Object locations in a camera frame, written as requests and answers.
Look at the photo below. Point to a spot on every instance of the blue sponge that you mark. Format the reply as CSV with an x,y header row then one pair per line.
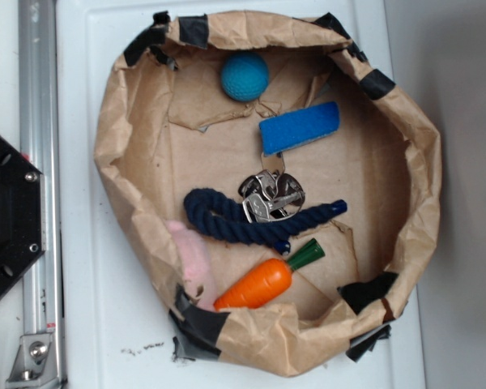
x,y
298,128

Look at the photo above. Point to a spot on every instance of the silver key bunch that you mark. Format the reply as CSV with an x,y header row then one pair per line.
x,y
272,194

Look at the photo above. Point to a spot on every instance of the brown paper bag bin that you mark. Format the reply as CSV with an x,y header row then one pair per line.
x,y
167,127

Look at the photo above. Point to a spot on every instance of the pink plush toy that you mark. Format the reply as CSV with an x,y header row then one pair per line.
x,y
199,281

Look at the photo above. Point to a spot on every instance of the orange plastic carrot toy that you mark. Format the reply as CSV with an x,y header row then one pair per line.
x,y
268,280

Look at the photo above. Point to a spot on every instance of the blue dimpled ball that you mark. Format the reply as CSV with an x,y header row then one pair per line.
x,y
245,76

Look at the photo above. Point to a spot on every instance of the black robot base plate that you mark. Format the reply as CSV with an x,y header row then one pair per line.
x,y
21,231

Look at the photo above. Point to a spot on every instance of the aluminium extrusion rail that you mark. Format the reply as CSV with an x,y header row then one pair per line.
x,y
43,308

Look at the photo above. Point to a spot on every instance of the metal corner bracket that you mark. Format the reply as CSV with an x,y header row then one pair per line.
x,y
35,362

